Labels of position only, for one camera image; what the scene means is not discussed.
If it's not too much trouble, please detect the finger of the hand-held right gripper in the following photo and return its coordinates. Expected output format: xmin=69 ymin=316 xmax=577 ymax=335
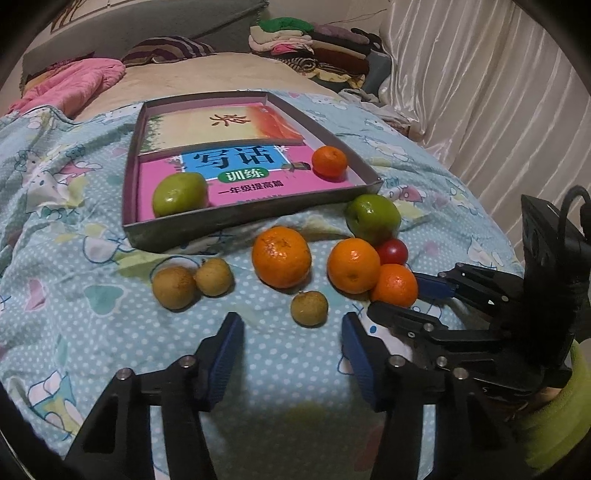
xmin=367 ymin=300 xmax=509 ymax=357
xmin=413 ymin=262 xmax=526 ymax=320

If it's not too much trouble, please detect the pink quilt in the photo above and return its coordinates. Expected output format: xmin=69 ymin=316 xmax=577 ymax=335
xmin=7 ymin=58 xmax=126 ymax=116

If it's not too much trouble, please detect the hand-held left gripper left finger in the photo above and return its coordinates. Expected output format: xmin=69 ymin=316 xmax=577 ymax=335
xmin=65 ymin=312 xmax=245 ymax=480

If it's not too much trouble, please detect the wall poster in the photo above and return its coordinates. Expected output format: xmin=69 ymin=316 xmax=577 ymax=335
xmin=48 ymin=0 xmax=116 ymax=35

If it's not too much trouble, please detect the small mandarin orange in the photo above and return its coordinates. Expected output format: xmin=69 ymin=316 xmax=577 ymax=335
xmin=311 ymin=145 xmax=348 ymax=180
xmin=369 ymin=263 xmax=419 ymax=308

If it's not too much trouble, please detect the person's right forearm green sleeve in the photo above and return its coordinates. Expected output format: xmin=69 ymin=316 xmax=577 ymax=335
xmin=480 ymin=339 xmax=591 ymax=474

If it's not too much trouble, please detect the light blue cartoon printed blanket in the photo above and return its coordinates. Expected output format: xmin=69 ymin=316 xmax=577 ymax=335
xmin=0 ymin=88 xmax=525 ymax=480

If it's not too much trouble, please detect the red cherry tomato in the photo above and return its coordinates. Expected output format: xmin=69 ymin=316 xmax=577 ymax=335
xmin=375 ymin=239 xmax=409 ymax=266

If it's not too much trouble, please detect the beige bed sheet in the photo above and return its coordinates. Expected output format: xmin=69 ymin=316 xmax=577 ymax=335
xmin=74 ymin=52 xmax=342 ymax=123

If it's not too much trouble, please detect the brown longan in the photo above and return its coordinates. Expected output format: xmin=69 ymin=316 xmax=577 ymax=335
xmin=194 ymin=257 xmax=234 ymax=297
xmin=152 ymin=266 xmax=198 ymax=310
xmin=291 ymin=291 xmax=329 ymax=327

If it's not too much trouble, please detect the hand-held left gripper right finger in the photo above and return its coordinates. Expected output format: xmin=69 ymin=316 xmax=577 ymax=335
xmin=341 ymin=311 xmax=532 ymax=480

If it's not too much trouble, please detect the grey bed headboard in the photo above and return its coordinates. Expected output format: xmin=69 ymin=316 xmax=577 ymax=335
xmin=21 ymin=0 xmax=271 ymax=88

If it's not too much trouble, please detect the black camera cable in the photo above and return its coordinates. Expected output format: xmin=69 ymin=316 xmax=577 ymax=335
xmin=556 ymin=186 xmax=591 ymax=241

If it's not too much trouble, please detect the shallow grey cardboard box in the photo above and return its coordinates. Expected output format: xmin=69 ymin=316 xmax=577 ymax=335
xmin=121 ymin=91 xmax=384 ymax=254

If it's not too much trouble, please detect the green jujube fruit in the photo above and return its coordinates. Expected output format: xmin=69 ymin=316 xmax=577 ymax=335
xmin=345 ymin=194 xmax=402 ymax=246
xmin=152 ymin=172 xmax=209 ymax=217

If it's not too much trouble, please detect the white satin curtain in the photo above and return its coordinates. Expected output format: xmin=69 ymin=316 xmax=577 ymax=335
xmin=379 ymin=0 xmax=591 ymax=259

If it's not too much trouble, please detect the white crumpled cloth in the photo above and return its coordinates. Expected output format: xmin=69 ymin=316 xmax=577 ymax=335
xmin=339 ymin=88 xmax=398 ymax=112

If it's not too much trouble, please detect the pink workbook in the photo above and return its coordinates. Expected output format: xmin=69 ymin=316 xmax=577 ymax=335
xmin=137 ymin=143 xmax=365 ymax=220

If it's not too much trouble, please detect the large mandarin orange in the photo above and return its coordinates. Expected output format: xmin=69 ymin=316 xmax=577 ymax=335
xmin=252 ymin=226 xmax=312 ymax=289

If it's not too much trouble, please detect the cream and orange book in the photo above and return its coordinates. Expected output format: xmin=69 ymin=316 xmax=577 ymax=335
xmin=140 ymin=104 xmax=305 ymax=155

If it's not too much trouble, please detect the striped pillow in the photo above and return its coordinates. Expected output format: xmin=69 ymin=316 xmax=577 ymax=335
xmin=121 ymin=37 xmax=217 ymax=66

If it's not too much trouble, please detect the stack of folded clothes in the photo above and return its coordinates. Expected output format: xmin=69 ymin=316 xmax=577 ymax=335
xmin=249 ymin=16 xmax=384 ymax=93

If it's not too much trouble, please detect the grey blue cushion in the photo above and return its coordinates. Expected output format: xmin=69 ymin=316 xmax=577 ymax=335
xmin=365 ymin=51 xmax=393 ymax=97

